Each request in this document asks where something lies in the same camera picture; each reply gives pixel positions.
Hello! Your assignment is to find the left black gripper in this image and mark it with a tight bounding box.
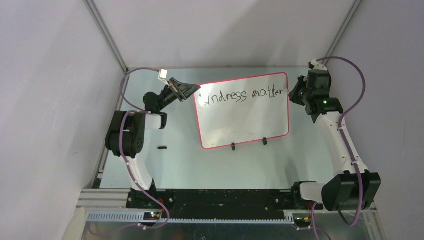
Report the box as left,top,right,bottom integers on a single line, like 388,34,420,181
157,77,200,112

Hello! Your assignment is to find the pink framed whiteboard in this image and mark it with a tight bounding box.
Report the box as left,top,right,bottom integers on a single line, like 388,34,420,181
194,72,290,150

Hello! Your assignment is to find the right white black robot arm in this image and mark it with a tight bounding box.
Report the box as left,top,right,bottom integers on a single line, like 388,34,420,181
289,69,381,212

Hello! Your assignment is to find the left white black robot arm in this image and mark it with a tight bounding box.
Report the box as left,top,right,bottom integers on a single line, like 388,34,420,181
105,77,201,208

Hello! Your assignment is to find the left circuit board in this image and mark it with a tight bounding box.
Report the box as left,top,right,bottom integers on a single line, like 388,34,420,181
143,211,162,221

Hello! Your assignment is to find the circuit board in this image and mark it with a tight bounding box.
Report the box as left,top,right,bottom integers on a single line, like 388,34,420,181
143,211,162,221
294,217,312,229

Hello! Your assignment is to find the right circuit board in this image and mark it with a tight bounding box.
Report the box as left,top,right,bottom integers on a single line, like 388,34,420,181
294,217,312,229

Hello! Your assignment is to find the white object at corner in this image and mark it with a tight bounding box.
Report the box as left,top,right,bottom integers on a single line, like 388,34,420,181
62,207,87,240

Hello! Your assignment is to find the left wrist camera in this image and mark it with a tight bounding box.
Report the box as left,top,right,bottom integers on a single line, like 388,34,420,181
158,68,169,85

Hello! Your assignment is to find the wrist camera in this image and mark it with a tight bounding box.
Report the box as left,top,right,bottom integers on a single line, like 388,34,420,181
308,59,328,71
158,68,169,85

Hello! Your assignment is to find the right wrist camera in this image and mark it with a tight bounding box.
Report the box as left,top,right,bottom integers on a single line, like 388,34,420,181
308,59,328,71

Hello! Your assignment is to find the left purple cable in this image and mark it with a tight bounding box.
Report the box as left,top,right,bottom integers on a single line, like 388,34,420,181
118,67,171,240

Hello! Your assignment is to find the wire whiteboard stand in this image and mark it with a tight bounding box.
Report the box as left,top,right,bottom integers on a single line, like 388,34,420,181
230,137,268,151

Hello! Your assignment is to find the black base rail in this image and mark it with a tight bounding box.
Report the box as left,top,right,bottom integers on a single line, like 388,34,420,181
126,189,313,221

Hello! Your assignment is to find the aluminium frame profile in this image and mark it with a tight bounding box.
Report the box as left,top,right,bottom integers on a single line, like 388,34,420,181
76,188,130,211

